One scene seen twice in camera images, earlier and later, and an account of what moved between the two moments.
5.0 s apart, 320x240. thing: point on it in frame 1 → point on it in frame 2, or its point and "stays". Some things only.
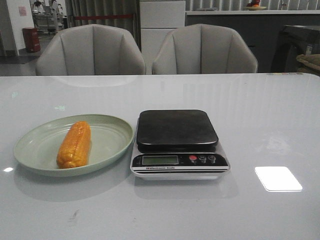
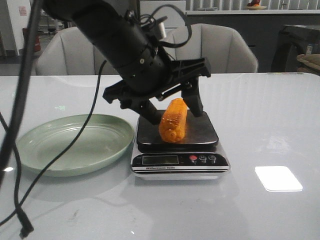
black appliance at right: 293,41 stays
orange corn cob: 74,150 → 173,122
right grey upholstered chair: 203,48 stays
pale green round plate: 36,149 stays
